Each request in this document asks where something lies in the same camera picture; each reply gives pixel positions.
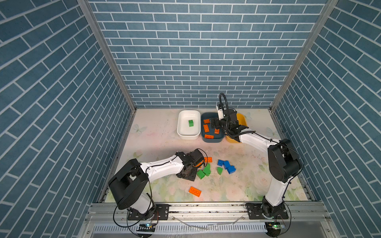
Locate yellow plastic bin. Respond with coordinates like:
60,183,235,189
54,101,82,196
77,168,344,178
225,111,248,143

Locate dark teal plastic bin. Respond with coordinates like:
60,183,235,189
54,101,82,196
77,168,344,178
200,112,225,143

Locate white plastic bin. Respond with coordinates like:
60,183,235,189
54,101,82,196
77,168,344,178
177,110,201,140

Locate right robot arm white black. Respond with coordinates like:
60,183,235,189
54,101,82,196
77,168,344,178
211,103,304,219

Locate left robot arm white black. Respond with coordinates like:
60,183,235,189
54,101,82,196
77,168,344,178
108,148,208,220

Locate green brick lower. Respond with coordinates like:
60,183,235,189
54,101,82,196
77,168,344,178
196,170,206,179

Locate green slope brick centre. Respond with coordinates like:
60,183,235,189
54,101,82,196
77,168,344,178
203,164,211,177

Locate green slope brick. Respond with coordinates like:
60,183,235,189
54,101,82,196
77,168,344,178
203,164,211,177
217,167,223,175

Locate blue small brick centre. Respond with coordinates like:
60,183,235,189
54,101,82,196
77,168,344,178
217,160,224,167

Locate orange flat brick front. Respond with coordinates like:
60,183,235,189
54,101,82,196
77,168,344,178
189,186,201,197

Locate green slope brick right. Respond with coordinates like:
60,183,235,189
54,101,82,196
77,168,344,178
217,167,223,175

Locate blue brick centre right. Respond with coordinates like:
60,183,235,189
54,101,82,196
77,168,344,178
223,161,231,169

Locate blue brick lower right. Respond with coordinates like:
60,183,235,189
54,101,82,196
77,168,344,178
226,166,236,174

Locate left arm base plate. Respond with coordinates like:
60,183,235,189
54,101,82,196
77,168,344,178
128,203,169,221

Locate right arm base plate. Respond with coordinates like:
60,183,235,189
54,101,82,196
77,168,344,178
245,203,289,220

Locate aluminium front rail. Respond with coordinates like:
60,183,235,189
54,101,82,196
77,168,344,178
79,201,339,238

